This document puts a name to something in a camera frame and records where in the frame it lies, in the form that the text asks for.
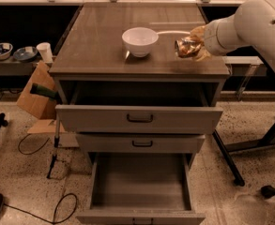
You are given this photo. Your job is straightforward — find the green handled tripod stick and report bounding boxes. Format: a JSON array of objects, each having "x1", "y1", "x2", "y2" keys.
[{"x1": 29, "y1": 82, "x2": 64, "y2": 180}]

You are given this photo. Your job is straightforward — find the bottom grey drawer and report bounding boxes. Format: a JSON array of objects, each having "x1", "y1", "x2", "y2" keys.
[{"x1": 77, "y1": 153, "x2": 206, "y2": 225}]

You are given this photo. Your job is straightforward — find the black table leg frame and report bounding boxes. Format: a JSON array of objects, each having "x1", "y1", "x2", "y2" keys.
[{"x1": 211, "y1": 107, "x2": 275, "y2": 187}]

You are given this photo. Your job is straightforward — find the black floor cable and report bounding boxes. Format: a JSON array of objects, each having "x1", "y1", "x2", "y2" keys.
[{"x1": 0, "y1": 192, "x2": 79, "y2": 225}]

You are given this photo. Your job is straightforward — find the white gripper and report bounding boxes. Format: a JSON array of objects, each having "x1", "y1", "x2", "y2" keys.
[{"x1": 191, "y1": 16, "x2": 237, "y2": 62}]

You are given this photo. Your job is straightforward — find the brown cardboard box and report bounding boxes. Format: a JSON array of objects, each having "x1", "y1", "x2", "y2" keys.
[{"x1": 17, "y1": 61, "x2": 56, "y2": 119}]

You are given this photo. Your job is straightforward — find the white paper cup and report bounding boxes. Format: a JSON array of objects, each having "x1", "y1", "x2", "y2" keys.
[{"x1": 37, "y1": 42, "x2": 53, "y2": 63}]

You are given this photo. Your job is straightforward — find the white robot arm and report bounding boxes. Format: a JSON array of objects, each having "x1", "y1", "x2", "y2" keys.
[{"x1": 191, "y1": 0, "x2": 275, "y2": 74}]

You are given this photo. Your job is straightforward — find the black caster foot right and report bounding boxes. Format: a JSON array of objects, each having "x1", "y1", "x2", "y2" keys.
[{"x1": 261, "y1": 186, "x2": 275, "y2": 199}]

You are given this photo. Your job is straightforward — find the grey drawer cabinet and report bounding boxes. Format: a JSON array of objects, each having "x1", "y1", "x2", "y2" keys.
[{"x1": 48, "y1": 2, "x2": 231, "y2": 171}]

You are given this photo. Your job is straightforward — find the top grey drawer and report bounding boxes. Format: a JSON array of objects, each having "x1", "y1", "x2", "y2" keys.
[{"x1": 56, "y1": 105, "x2": 222, "y2": 134}]

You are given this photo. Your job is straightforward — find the white bowl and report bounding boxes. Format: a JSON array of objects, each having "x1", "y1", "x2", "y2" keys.
[{"x1": 122, "y1": 27, "x2": 159, "y2": 57}]

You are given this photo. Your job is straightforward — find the middle grey drawer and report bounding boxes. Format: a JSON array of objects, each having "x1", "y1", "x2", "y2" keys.
[{"x1": 76, "y1": 133, "x2": 206, "y2": 154}]

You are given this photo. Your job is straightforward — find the grey drawer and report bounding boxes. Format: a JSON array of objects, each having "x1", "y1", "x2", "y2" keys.
[
  {"x1": 77, "y1": 153, "x2": 206, "y2": 225},
  {"x1": 56, "y1": 105, "x2": 222, "y2": 134},
  {"x1": 76, "y1": 133, "x2": 206, "y2": 154}
]

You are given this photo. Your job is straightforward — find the blue patterned bowl right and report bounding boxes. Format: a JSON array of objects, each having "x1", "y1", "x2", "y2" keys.
[{"x1": 13, "y1": 46, "x2": 38, "y2": 63}]

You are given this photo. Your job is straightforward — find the orange soda can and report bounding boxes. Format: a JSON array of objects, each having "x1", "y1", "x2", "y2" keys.
[{"x1": 175, "y1": 36, "x2": 203, "y2": 58}]

